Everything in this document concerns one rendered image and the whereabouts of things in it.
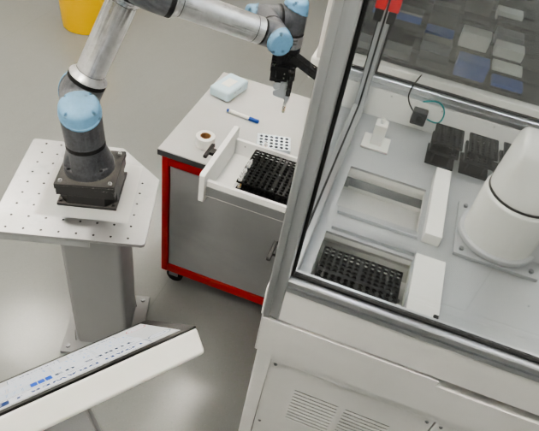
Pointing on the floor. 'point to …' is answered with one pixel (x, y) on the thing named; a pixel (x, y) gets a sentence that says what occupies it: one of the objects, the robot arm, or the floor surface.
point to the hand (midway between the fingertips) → (287, 100)
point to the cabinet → (322, 404)
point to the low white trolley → (169, 205)
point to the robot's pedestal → (98, 270)
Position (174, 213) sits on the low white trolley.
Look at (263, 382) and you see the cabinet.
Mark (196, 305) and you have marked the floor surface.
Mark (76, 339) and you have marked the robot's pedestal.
